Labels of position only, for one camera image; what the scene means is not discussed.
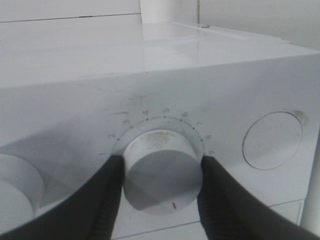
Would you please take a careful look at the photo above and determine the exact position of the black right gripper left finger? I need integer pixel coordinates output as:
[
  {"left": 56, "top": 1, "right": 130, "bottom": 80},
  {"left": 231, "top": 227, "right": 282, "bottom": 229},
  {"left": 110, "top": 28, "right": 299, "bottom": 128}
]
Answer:
[{"left": 0, "top": 155, "right": 125, "bottom": 240}]

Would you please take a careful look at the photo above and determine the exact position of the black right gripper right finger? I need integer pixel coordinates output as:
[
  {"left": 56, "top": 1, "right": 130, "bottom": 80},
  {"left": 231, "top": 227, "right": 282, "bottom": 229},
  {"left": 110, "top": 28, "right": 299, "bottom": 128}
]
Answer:
[{"left": 197, "top": 155, "right": 319, "bottom": 240}]

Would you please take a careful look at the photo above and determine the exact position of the white timer knob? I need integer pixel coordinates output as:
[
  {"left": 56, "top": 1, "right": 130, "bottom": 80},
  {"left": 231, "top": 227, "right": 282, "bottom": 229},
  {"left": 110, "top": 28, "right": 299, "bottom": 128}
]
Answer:
[{"left": 123, "top": 129, "right": 203, "bottom": 215}]

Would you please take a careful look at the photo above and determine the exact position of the white power knob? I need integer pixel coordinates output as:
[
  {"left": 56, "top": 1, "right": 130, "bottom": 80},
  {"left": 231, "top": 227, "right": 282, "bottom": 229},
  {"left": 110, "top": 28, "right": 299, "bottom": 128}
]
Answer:
[{"left": 0, "top": 154, "right": 45, "bottom": 234}]

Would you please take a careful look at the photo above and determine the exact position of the round door release button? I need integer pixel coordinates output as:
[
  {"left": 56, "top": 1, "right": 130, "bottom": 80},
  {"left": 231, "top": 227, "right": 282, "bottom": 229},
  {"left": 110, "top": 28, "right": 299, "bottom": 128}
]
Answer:
[{"left": 242, "top": 111, "right": 303, "bottom": 170}]

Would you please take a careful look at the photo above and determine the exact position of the white microwave oven body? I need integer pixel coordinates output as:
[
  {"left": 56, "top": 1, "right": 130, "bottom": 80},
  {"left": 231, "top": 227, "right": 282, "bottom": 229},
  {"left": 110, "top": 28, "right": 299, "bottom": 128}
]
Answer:
[{"left": 0, "top": 22, "right": 320, "bottom": 240}]

